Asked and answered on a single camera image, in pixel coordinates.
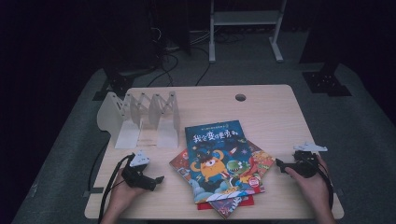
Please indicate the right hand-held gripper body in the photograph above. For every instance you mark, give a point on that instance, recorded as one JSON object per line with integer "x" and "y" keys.
{"x": 306, "y": 166}

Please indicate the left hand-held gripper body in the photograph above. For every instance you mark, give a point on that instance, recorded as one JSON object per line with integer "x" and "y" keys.
{"x": 137, "y": 179}

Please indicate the person's right hand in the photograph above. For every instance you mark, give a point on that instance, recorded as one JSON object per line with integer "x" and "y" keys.
{"x": 316, "y": 189}

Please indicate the dark blue monster picture book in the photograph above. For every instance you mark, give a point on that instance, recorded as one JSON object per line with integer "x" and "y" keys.
{"x": 218, "y": 155}

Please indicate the red picture book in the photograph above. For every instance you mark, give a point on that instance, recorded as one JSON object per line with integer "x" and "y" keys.
{"x": 246, "y": 202}

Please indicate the black stand base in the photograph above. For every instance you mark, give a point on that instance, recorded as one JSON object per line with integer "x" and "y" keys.
{"x": 116, "y": 84}
{"x": 327, "y": 84}

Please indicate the light blue animals picture book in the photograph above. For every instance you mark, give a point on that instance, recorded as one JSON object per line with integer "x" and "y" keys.
{"x": 263, "y": 158}

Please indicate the white metal stand frame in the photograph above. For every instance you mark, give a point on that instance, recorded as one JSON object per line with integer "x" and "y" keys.
{"x": 246, "y": 18}

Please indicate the white expandable book rack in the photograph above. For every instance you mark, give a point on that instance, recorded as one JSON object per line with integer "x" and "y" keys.
{"x": 127, "y": 133}

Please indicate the person's left hand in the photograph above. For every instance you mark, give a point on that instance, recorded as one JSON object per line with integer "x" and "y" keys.
{"x": 123, "y": 196}

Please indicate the black table edge clip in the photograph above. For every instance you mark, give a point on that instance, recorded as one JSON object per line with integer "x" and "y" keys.
{"x": 339, "y": 192}
{"x": 95, "y": 190}

